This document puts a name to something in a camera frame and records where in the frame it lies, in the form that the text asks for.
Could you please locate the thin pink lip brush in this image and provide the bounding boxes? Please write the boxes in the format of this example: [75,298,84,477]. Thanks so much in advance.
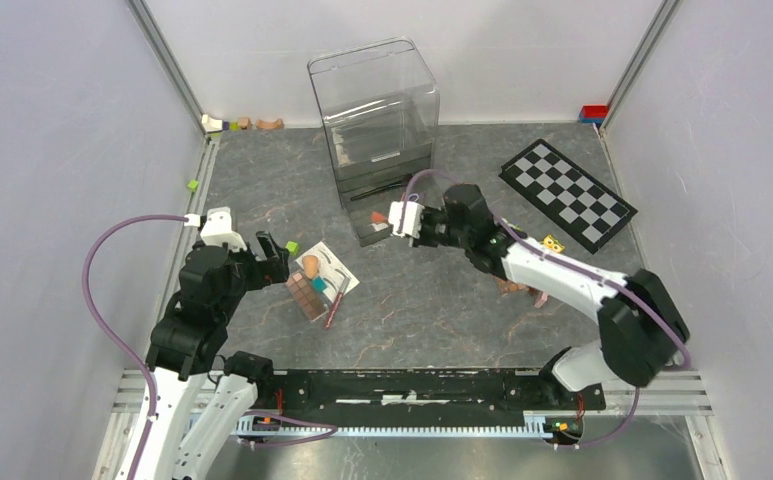
[370,212,388,224]

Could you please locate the clear acrylic drawer organizer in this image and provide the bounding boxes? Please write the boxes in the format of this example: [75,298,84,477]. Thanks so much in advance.
[307,37,440,247]

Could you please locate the black makeup brush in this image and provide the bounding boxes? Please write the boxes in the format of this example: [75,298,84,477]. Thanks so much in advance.
[349,182,406,202]

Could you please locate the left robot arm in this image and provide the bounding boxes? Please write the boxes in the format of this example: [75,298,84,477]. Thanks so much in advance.
[115,231,289,479]

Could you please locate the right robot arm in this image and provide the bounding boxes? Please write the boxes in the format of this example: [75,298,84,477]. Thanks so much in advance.
[390,184,691,408]

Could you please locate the orange makeup sponge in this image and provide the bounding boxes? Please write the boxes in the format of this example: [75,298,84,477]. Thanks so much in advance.
[301,255,320,280]

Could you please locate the lime green cube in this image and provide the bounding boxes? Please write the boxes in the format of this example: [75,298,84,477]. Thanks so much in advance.
[285,241,300,256]

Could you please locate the teal cube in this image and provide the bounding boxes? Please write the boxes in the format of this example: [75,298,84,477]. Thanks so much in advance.
[312,276,327,292]

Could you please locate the brown eyeshadow palette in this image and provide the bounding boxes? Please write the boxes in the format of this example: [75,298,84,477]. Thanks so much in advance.
[286,271,327,321]

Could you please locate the eyebrow stencil card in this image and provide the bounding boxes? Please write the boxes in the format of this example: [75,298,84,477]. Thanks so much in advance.
[295,241,360,302]

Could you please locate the red lip gloss tube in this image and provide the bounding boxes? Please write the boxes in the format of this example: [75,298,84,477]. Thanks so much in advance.
[324,277,351,329]

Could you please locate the orange blush palette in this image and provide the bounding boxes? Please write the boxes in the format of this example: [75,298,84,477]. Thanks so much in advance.
[495,278,531,296]

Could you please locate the yellow owl card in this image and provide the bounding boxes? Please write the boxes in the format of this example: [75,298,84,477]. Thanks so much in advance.
[542,235,565,253]

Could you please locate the pink compact case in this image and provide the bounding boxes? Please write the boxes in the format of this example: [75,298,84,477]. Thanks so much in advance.
[533,292,548,309]

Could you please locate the black white checkerboard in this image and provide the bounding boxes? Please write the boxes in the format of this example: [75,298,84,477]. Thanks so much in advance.
[499,139,638,254]

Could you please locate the small wooden toy blocks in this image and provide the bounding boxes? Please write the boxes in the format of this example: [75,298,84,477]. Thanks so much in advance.
[200,114,285,135]

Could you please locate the red blue blocks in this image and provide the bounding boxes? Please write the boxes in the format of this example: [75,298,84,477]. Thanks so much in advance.
[578,104,609,125]

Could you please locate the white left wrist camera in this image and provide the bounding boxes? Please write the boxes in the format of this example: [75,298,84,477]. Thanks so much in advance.
[184,207,248,253]

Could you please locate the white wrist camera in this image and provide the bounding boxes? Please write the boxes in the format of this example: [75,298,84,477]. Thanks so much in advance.
[184,207,248,253]
[388,201,424,239]

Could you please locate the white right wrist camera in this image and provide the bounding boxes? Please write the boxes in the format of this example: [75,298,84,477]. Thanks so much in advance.
[388,201,424,239]

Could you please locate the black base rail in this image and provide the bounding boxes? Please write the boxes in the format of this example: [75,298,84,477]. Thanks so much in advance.
[254,368,606,428]

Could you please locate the aluminium frame rail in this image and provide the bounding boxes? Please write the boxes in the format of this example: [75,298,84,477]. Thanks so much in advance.
[126,0,206,135]

